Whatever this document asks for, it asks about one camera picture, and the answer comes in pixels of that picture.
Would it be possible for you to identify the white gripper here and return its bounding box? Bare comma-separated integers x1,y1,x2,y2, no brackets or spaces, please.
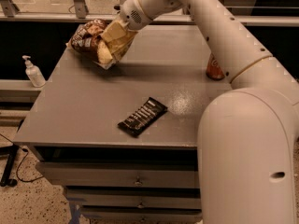
101,0,153,63

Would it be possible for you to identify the brown chip bag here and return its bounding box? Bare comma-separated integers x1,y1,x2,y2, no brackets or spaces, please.
66,19,116,70

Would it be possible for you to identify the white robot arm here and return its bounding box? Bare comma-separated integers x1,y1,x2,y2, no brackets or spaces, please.
103,0,299,224

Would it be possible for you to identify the black snack bar wrapper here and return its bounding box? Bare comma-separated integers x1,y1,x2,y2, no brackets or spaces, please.
118,97,167,137

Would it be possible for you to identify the white pump bottle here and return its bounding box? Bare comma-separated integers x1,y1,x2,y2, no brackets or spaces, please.
22,55,46,88

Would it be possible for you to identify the red cola can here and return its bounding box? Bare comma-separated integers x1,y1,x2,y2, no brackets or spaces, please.
206,54,225,80

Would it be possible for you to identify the metal window railing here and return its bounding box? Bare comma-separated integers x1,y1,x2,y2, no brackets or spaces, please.
0,0,299,27

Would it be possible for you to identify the grey drawer cabinet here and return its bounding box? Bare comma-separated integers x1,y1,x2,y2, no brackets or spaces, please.
15,25,229,224

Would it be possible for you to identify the black floor cable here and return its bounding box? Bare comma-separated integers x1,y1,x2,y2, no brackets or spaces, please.
0,133,45,184

